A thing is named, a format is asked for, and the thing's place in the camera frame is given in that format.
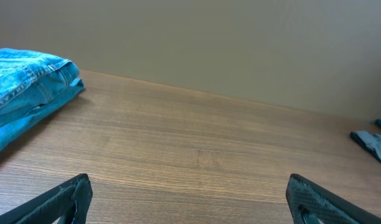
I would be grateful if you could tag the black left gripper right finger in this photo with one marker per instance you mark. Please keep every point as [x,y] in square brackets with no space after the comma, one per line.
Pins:
[310,203]

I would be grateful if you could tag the grey shorts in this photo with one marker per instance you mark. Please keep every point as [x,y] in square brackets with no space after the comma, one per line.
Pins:
[369,142]

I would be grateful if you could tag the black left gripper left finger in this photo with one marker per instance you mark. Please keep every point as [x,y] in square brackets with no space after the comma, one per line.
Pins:
[67,203]

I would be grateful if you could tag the folded blue denim jeans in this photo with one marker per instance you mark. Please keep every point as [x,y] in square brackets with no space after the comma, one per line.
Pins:
[32,86]

